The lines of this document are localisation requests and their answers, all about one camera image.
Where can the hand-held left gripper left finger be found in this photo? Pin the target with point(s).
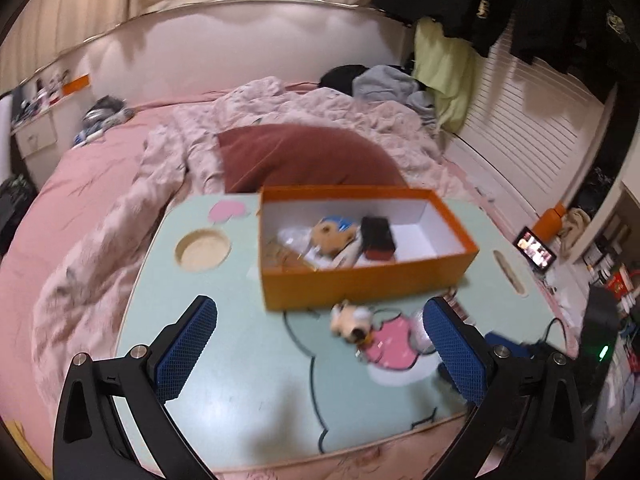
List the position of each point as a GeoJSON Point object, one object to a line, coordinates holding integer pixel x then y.
{"type": "Point", "coordinates": [185, 350]}

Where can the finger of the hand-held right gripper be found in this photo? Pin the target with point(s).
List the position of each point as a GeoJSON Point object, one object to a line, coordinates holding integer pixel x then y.
{"type": "Point", "coordinates": [502, 338]}

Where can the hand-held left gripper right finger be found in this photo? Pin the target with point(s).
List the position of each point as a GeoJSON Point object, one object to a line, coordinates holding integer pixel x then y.
{"type": "Point", "coordinates": [455, 350]}

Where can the small dog figure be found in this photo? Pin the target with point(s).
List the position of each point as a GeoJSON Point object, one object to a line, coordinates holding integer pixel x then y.
{"type": "Point", "coordinates": [350, 322]}

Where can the orange cardboard box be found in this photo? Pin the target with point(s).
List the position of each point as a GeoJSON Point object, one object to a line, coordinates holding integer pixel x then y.
{"type": "Point", "coordinates": [350, 285]}

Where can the black case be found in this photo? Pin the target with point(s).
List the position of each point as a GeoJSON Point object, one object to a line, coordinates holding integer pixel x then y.
{"type": "Point", "coordinates": [377, 237]}

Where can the white tube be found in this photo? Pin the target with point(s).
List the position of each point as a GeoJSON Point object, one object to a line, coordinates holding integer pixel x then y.
{"type": "Point", "coordinates": [347, 256]}

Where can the clear plastic cup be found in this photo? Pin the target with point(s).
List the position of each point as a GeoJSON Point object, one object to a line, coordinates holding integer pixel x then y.
{"type": "Point", "coordinates": [295, 240]}

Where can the brown and blue plush toy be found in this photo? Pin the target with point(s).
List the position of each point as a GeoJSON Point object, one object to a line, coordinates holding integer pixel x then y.
{"type": "Point", "coordinates": [327, 234]}

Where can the green cartoon lap table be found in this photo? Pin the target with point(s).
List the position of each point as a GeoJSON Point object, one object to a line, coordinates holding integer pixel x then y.
{"type": "Point", "coordinates": [240, 340]}

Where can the cluttered shelf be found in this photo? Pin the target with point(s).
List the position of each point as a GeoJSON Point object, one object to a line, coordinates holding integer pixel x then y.
{"type": "Point", "coordinates": [615, 270]}

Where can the smartphone with lit screen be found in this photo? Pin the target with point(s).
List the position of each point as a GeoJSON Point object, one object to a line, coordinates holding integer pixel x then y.
{"type": "Point", "coordinates": [536, 249]}

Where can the beige cloth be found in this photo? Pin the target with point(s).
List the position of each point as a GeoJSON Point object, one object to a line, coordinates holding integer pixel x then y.
{"type": "Point", "coordinates": [575, 227]}

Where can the orange bottle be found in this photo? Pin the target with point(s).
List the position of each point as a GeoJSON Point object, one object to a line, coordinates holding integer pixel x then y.
{"type": "Point", "coordinates": [547, 222]}

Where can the pink floral quilt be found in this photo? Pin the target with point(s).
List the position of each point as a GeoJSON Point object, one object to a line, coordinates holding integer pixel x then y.
{"type": "Point", "coordinates": [110, 240]}

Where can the pink bed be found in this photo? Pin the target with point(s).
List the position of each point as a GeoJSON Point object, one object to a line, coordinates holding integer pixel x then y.
{"type": "Point", "coordinates": [75, 180]}

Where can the white slatted panel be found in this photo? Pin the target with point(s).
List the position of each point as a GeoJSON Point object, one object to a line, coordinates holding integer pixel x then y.
{"type": "Point", "coordinates": [540, 125]}

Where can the black bag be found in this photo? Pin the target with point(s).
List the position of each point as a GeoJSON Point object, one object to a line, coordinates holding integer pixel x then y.
{"type": "Point", "coordinates": [15, 210]}

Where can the red-brown pillow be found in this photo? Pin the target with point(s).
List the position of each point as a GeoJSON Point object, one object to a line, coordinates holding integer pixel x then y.
{"type": "Point", "coordinates": [310, 157]}

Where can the blue and white clothing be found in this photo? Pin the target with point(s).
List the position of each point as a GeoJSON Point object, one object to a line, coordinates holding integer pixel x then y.
{"type": "Point", "coordinates": [102, 117]}

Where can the white bedside cabinet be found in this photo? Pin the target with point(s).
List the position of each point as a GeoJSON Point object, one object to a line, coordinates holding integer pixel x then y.
{"type": "Point", "coordinates": [35, 140]}

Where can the grey clothing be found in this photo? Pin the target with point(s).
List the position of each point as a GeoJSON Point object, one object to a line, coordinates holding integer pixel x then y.
{"type": "Point", "coordinates": [385, 85]}

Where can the yellow-green cloth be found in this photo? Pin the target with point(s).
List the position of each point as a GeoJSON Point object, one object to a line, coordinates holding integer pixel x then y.
{"type": "Point", "coordinates": [445, 70]}

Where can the small orange box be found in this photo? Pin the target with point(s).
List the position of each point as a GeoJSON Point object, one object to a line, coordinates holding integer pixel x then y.
{"type": "Point", "coordinates": [76, 85]}

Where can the clutter of small bottles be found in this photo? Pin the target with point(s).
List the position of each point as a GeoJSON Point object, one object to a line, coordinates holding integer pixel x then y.
{"type": "Point", "coordinates": [40, 97]}

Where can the black clothing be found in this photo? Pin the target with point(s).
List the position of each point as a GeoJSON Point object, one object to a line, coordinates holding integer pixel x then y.
{"type": "Point", "coordinates": [340, 77]}

